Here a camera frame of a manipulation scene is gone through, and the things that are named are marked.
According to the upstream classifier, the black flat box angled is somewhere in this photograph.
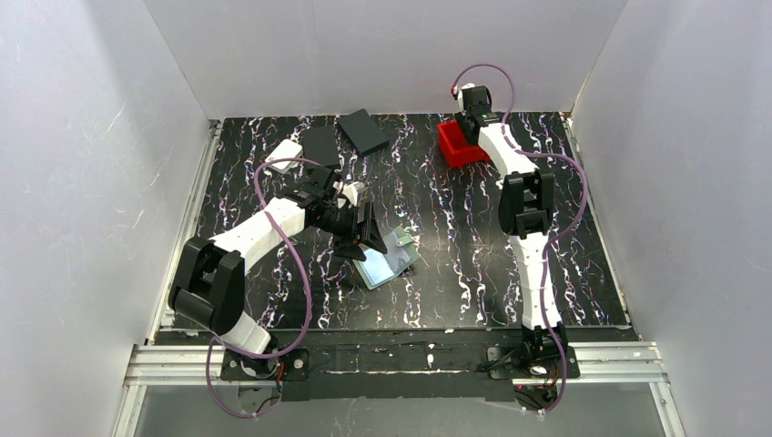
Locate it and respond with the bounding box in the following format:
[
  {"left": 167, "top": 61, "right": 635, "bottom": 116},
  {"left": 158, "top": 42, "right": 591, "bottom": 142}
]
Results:
[{"left": 338, "top": 108, "right": 390, "bottom": 157}]

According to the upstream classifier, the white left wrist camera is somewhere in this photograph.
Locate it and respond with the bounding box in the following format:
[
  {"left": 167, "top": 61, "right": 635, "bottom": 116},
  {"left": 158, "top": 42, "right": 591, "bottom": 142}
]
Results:
[{"left": 338, "top": 181, "right": 367, "bottom": 207}]

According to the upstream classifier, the white small box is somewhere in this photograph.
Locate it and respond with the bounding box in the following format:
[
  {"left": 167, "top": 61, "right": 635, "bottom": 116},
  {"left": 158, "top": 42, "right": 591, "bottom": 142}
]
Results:
[{"left": 265, "top": 139, "right": 303, "bottom": 174}]

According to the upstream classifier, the mint green card holder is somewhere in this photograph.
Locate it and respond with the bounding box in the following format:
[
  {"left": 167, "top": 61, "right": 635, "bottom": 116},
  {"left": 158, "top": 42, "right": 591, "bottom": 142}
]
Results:
[{"left": 353, "top": 227, "right": 420, "bottom": 290}]

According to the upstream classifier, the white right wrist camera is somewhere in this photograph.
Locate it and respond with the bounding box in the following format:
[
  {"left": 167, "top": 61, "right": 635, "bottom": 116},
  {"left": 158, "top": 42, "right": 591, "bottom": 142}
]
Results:
[{"left": 451, "top": 83, "right": 475, "bottom": 113}]

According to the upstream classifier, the black flat box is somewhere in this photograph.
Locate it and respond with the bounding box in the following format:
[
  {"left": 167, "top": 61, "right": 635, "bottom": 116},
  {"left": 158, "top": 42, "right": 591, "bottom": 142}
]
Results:
[{"left": 301, "top": 126, "right": 341, "bottom": 170}]

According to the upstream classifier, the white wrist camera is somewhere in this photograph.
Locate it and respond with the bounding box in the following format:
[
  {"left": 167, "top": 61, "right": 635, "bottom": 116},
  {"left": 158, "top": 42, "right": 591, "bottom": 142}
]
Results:
[
  {"left": 451, "top": 83, "right": 475, "bottom": 113},
  {"left": 338, "top": 181, "right": 367, "bottom": 207}
]

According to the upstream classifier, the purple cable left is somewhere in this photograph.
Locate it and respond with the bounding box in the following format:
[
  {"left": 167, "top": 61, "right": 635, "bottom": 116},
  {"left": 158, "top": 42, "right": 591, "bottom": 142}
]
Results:
[{"left": 205, "top": 158, "right": 339, "bottom": 420}]

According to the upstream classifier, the aluminium rail frame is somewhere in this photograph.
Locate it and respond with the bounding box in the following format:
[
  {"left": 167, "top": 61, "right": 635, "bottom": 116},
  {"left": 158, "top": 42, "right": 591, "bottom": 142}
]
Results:
[{"left": 113, "top": 342, "right": 685, "bottom": 436}]

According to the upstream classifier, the red plastic bin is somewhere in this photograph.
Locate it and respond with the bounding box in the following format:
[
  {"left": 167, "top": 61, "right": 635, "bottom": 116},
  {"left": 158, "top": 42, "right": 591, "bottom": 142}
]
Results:
[{"left": 437, "top": 121, "right": 490, "bottom": 168}]

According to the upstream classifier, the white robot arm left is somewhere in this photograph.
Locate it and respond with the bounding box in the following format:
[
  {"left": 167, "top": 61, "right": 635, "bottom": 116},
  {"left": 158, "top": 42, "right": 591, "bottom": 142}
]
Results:
[{"left": 168, "top": 160, "right": 388, "bottom": 360}]

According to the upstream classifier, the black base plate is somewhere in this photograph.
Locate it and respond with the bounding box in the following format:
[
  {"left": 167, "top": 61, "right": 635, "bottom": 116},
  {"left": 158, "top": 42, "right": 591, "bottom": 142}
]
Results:
[{"left": 221, "top": 328, "right": 580, "bottom": 401}]

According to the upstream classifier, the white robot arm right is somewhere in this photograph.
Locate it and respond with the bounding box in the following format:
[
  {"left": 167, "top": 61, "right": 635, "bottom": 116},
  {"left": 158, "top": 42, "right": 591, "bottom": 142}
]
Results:
[{"left": 452, "top": 84, "right": 566, "bottom": 351}]

